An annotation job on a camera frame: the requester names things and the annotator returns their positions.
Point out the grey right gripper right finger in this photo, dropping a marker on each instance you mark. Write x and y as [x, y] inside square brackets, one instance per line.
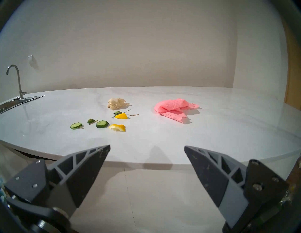
[211, 173]

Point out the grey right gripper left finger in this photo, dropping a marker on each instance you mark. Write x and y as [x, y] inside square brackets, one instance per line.
[87, 173]

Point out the pink cleaning cloth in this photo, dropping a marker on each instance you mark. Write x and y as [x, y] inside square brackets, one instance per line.
[172, 106]

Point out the white kitchen cabinet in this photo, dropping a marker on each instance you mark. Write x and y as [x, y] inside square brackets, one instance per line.
[164, 199]

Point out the thin cucumber slice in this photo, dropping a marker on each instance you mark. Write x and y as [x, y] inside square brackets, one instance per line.
[76, 125]

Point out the thick cucumber slice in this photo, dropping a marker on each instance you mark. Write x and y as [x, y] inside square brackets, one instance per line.
[102, 124]

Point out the yellow lemon wedge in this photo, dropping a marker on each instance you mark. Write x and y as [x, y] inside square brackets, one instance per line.
[121, 116]
[118, 127]

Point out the green leafy stem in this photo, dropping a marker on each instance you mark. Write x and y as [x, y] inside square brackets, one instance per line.
[117, 113]

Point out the crumpled beige paper napkin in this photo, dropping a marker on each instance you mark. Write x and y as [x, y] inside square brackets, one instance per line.
[116, 103]

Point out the stainless steel sink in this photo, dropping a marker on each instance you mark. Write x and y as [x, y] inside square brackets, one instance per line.
[14, 103]

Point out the steel gooseneck faucet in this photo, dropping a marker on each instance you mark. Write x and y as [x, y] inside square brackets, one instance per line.
[18, 79]

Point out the wooden door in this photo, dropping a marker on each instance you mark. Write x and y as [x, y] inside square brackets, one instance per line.
[294, 70]

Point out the white wall socket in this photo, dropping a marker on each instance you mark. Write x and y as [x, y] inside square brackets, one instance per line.
[30, 58]

